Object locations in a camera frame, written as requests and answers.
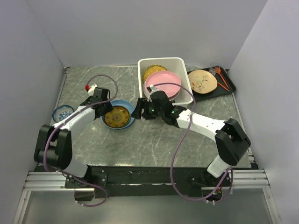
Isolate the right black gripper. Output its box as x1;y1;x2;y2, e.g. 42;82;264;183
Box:
131;98;164;120

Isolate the aluminium rail frame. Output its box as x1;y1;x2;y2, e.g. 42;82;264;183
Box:
23;170;270;191

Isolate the clear plastic cup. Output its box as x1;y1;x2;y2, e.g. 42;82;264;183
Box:
209;63;221;76

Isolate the orange plastic spoon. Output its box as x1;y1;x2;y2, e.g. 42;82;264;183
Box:
215;67;229;89

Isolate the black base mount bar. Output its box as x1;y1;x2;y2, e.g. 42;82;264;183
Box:
35;164;234;199

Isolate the blue white small bowl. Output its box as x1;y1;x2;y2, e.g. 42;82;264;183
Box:
52;105;74;123

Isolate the purple cable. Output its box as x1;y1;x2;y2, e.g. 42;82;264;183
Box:
150;83;234;203
43;74;118;208

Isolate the beige bird pattern plate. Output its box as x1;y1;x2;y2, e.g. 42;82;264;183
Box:
188;70;218;94

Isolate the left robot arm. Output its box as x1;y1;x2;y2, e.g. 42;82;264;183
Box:
34;86;113;188

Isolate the blue yellow pattern plate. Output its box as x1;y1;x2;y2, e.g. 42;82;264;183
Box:
103;106;131;129

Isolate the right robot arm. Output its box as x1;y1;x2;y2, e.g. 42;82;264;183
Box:
131;91;251;186

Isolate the white plate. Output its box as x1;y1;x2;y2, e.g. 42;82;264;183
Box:
142;84;150;99

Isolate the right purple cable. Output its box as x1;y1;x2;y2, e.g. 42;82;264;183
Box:
150;83;234;203

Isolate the white plastic bin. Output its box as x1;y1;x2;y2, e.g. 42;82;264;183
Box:
137;57;193;107

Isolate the black tray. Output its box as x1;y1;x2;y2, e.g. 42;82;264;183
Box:
187;67;236;102

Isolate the pink plate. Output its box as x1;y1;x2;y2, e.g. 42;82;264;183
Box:
145;71;181;98

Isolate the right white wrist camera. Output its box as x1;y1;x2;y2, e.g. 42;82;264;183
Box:
146;84;159;95

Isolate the round bamboo mat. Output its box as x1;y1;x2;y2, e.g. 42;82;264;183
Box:
142;64;168;83

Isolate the light blue plate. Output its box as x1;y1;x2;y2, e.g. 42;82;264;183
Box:
101;99;135;130

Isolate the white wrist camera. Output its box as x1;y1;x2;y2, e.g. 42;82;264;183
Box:
146;84;159;95
85;84;98;96

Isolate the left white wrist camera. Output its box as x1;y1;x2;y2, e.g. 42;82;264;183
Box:
85;84;98;96

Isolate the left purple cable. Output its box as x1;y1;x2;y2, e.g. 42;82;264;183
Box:
43;74;118;208

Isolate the red round plate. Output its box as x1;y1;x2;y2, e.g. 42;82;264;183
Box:
169;91;180;101

